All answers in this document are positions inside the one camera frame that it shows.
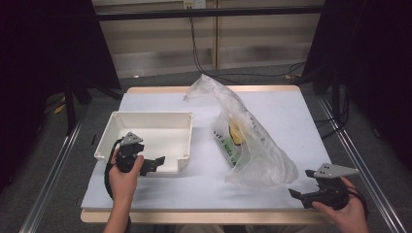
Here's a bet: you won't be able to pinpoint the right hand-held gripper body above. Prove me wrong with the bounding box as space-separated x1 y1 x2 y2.
300 163 360 211

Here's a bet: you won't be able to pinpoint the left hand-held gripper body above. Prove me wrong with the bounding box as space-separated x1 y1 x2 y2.
115 130 146 174

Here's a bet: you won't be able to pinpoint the white plastic box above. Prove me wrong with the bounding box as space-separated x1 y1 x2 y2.
93 111 194 176

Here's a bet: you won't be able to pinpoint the clear plastic bag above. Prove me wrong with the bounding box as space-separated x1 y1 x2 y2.
183 73 299 189

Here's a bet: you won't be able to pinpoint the green snack packet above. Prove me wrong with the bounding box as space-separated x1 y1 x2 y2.
212 126 251 169

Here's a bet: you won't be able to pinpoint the person's left hand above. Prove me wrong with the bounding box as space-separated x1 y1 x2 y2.
108 148 146 204

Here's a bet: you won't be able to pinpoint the person's right hand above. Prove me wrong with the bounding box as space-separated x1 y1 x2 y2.
311 177 369 233

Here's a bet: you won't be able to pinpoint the black stand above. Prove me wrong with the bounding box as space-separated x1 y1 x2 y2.
62 77 124 136
297 62 345 130

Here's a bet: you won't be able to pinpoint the yellow floor tape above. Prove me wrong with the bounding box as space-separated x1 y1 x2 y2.
52 102 68 116

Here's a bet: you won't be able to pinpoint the black curtain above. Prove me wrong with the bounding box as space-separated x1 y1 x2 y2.
302 0 412 171
0 0 121 195

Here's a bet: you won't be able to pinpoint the black horizontal bar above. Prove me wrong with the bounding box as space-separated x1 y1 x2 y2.
96 5 326 21

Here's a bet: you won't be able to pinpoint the metal floor rail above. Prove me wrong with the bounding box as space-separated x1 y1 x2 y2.
316 94 408 233
18 108 89 233

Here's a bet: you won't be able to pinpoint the black floor cables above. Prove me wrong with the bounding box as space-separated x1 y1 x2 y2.
314 89 353 141

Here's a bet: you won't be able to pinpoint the long black hanging cable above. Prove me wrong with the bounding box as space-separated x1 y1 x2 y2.
189 17 307 85

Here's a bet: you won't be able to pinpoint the white wall socket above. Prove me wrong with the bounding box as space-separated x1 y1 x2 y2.
183 0 207 10

